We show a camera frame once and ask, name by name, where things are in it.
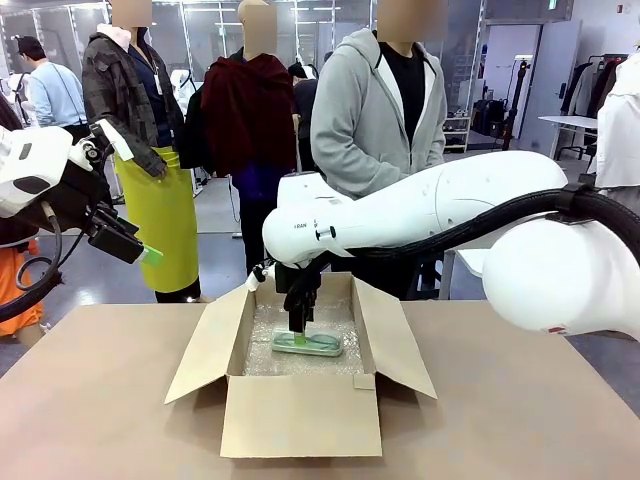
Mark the mannequin with yellow skirt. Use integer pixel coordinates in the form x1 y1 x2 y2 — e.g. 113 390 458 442
81 0 202 305

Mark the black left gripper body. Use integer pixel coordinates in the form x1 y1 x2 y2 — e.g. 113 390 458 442
58 164 147 266

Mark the clothes rack with garments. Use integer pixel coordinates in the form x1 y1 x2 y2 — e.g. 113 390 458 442
559 52 626 119

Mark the clear case with green glasses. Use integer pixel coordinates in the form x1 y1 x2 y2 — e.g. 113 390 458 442
271 327 345 358

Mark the white background table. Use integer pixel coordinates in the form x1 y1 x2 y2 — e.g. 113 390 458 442
538 114 599 161

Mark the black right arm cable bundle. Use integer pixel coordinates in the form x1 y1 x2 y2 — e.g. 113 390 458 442
344 182 640 262

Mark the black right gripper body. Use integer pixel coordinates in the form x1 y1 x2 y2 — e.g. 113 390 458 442
273 258 322 321

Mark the person in black clothes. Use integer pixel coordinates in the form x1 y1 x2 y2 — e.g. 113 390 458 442
287 60 320 171

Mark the person in grey hoodie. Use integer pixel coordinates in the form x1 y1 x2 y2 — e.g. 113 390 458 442
309 0 449 301

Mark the mannequin with dark red shawl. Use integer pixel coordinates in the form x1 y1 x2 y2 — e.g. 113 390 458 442
178 0 301 276

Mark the figure in pale clothes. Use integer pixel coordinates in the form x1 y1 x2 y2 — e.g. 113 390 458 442
594 49 640 201

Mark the white shoe shelf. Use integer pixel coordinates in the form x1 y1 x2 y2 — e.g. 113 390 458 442
443 114 472 154

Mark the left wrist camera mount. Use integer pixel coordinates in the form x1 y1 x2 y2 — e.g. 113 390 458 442
74 119 119 174

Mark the clear bubble wrap sheet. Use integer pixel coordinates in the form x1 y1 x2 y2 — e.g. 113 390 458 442
243 292 366 377

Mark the brown cardboard box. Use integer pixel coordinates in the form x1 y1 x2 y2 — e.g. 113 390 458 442
163 272 440 459

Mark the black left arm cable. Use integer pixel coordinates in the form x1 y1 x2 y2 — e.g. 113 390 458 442
0 199 66 324

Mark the black suitcase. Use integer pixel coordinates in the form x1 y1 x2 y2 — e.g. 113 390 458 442
472 98 507 136

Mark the person in light blue sweater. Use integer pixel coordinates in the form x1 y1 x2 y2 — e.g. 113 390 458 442
17 35 89 141

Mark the figure in dark coat, orange trousers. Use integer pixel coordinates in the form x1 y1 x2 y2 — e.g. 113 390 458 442
0 94 46 346

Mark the black tripod stand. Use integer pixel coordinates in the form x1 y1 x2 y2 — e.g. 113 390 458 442
499 54 531 151

